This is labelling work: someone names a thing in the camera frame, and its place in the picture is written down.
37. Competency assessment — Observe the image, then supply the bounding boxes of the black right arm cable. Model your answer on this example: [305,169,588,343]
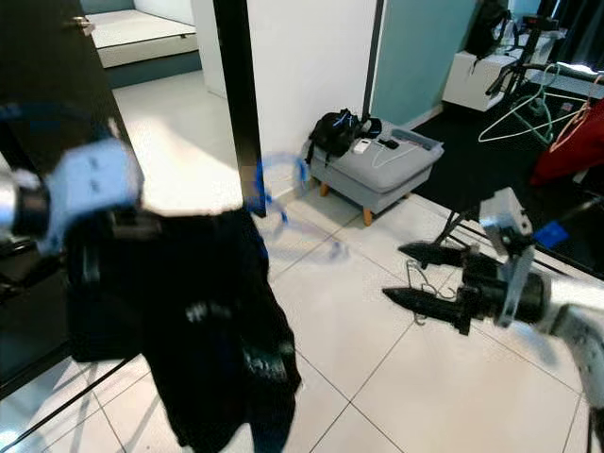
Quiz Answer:
[533,193,604,248]

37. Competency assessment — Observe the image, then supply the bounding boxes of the black metal clothes rack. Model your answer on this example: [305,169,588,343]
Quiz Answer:
[429,57,604,275]

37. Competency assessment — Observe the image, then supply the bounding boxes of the dark curtains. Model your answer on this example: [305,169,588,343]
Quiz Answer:
[557,0,604,67]

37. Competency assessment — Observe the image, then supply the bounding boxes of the blue plastic hanger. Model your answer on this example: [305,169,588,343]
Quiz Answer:
[250,151,345,260]

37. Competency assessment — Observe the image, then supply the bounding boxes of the white shelf unit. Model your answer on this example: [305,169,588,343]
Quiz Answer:
[442,47,520,112]

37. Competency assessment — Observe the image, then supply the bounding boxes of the white bed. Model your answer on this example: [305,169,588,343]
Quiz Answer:
[85,0,204,69]

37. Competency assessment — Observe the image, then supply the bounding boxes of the black device red display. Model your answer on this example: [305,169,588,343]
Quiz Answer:
[519,14,562,31]

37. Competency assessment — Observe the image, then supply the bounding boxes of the grey wire hanger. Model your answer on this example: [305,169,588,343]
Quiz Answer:
[404,260,435,327]

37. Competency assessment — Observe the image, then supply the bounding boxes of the grey upholstered ottoman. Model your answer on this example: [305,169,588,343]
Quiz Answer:
[307,121,445,227]

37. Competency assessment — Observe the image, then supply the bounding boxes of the pink wire hanger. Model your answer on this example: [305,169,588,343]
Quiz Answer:
[552,80,600,152]

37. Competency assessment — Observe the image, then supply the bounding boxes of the dark wooden door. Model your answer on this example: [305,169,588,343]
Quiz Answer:
[0,0,128,171]

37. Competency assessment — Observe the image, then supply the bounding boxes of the red cloth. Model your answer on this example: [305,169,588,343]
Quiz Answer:
[531,90,604,188]

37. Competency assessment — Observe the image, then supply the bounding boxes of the black bag with blue straps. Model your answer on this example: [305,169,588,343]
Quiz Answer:
[307,109,383,163]

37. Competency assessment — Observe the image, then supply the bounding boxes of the black door frame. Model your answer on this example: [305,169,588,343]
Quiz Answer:
[212,0,265,213]

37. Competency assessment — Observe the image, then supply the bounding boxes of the white wire hanger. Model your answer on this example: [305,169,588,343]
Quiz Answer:
[373,140,426,171]

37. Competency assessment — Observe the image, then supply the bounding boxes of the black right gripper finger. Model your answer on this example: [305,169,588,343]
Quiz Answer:
[398,241,468,270]
[382,286,473,338]

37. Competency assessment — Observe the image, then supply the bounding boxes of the pale green hanger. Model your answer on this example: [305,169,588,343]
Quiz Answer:
[477,61,562,147]

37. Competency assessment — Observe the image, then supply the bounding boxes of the black shirt with print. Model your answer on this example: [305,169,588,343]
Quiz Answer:
[64,208,303,453]

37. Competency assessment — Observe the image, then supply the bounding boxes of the brass door handle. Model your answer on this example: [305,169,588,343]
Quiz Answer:
[68,14,95,37]

